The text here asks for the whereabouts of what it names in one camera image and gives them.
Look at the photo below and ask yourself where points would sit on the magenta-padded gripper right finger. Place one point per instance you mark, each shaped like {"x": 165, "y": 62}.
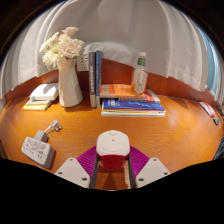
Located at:
{"x": 153, "y": 171}

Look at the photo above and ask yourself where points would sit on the thin pale book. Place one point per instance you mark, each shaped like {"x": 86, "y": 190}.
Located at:
{"x": 36, "y": 101}

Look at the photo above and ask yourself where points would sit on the yellow flat book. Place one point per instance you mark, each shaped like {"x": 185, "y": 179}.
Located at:
{"x": 35, "y": 106}

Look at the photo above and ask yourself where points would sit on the white large flat book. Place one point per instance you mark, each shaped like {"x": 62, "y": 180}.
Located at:
{"x": 133, "y": 113}

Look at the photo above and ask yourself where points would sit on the dark grey standing book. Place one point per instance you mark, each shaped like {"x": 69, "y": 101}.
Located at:
{"x": 92, "y": 80}

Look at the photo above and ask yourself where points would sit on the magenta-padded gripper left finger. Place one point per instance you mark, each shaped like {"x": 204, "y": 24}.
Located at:
{"x": 71, "y": 171}

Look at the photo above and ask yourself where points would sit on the white and pink flowers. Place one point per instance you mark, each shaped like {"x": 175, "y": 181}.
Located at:
{"x": 63, "y": 46}

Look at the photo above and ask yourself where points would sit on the orange flat book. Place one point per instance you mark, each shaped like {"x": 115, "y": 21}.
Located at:
{"x": 115, "y": 90}

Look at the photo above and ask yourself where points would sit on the red flat book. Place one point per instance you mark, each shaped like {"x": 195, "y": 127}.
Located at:
{"x": 150, "y": 97}

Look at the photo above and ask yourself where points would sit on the red and white booklet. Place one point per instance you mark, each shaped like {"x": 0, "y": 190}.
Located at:
{"x": 207, "y": 108}

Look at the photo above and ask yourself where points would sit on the white curtain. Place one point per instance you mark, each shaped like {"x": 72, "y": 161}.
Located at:
{"x": 133, "y": 30}

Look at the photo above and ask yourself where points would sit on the small dark object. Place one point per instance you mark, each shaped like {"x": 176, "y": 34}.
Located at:
{"x": 216, "y": 121}

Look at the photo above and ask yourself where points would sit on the blue flat book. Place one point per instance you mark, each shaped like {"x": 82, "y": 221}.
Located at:
{"x": 133, "y": 105}

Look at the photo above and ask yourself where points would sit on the red and white charger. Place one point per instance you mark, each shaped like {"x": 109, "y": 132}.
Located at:
{"x": 112, "y": 145}

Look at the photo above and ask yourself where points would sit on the grey white power strip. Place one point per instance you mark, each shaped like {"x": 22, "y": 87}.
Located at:
{"x": 38, "y": 150}

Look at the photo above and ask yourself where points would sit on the clear plastic water bottle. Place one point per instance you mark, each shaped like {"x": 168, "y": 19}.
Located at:
{"x": 139, "y": 78}

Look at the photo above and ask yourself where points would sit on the white power strip plug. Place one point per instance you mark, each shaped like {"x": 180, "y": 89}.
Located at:
{"x": 54, "y": 126}

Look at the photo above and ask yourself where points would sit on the window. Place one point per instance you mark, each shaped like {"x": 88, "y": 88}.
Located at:
{"x": 210, "y": 63}

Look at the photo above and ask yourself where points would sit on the white wall socket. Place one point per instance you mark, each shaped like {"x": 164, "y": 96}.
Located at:
{"x": 82, "y": 63}

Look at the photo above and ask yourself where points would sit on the blue standing book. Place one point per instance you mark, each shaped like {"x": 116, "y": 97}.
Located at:
{"x": 98, "y": 80}

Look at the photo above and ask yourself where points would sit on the dark chair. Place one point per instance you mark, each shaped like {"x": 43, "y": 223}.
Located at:
{"x": 220, "y": 150}

